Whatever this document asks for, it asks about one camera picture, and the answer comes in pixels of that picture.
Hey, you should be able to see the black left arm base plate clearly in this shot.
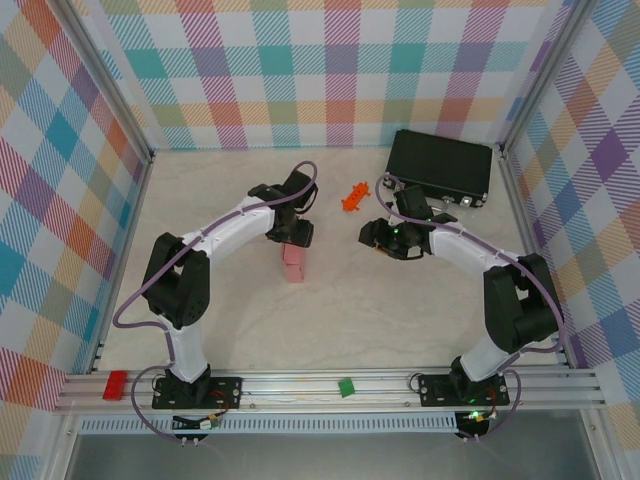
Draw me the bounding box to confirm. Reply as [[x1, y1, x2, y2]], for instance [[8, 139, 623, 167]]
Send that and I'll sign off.
[[151, 374, 245, 411]]

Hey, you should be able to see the grey metal panel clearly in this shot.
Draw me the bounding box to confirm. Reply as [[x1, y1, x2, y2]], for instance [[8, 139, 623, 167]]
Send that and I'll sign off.
[[64, 432, 601, 480]]

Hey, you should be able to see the small wire connector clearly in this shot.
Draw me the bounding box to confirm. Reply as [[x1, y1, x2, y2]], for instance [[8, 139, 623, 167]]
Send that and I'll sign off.
[[172, 414, 222, 431]]

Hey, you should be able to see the aluminium side rail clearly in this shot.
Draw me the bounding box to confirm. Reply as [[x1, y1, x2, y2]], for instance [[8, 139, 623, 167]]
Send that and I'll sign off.
[[88, 152, 155, 375], [499, 149, 574, 371]]

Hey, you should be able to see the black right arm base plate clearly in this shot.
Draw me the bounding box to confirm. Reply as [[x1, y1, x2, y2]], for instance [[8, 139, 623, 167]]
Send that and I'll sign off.
[[417, 373, 512, 407]]

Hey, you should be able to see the green lit controller board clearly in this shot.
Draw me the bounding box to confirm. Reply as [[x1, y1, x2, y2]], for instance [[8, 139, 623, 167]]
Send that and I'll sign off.
[[457, 408, 496, 437]]

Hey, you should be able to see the orange toy brick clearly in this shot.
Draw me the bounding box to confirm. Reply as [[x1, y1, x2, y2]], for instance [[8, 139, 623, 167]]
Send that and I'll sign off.
[[341, 182, 372, 214]]

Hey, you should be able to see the aluminium corner post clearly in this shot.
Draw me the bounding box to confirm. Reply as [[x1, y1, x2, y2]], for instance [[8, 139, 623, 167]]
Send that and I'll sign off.
[[58, 0, 155, 164], [498, 0, 591, 159]]

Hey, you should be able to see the white slotted cable duct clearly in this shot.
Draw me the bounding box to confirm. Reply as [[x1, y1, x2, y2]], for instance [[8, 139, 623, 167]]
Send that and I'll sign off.
[[79, 412, 459, 435]]

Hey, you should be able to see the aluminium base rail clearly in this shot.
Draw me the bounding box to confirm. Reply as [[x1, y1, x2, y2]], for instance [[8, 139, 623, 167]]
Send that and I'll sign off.
[[52, 367, 604, 416]]

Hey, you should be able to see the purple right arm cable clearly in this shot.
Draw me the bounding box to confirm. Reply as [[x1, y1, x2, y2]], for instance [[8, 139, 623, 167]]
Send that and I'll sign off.
[[374, 172, 566, 444]]

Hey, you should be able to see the pink paper box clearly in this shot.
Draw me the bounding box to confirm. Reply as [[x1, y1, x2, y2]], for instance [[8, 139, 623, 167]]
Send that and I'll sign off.
[[281, 243, 308, 284]]

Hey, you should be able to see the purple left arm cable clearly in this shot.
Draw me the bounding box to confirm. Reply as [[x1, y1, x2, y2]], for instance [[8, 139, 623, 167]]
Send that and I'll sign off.
[[113, 159, 321, 444]]

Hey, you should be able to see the black case with metal latches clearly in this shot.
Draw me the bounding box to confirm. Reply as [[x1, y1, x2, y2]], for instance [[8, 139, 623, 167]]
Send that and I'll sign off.
[[383, 129, 494, 211]]

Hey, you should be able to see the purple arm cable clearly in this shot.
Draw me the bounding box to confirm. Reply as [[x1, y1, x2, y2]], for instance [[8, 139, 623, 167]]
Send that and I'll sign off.
[[374, 172, 566, 444], [113, 159, 321, 444]]

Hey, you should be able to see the long red toy brick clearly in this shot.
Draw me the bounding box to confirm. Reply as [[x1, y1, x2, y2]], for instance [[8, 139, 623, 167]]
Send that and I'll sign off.
[[102, 370, 131, 401]]

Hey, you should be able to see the aluminium frame leg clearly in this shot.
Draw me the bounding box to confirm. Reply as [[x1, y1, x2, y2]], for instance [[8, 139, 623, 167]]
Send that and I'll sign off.
[[42, 412, 81, 480], [579, 409, 619, 480]]

